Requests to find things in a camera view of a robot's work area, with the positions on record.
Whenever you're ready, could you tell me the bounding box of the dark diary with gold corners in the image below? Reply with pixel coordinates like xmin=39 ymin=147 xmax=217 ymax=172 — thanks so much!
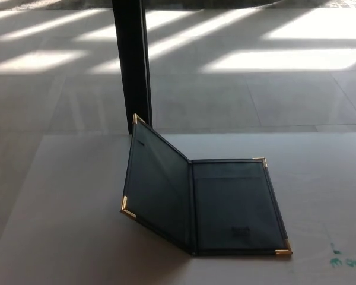
xmin=119 ymin=113 xmax=294 ymax=257

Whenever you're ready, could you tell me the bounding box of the black vertical post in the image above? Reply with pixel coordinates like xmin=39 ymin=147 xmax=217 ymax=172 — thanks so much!
xmin=112 ymin=0 xmax=153 ymax=137

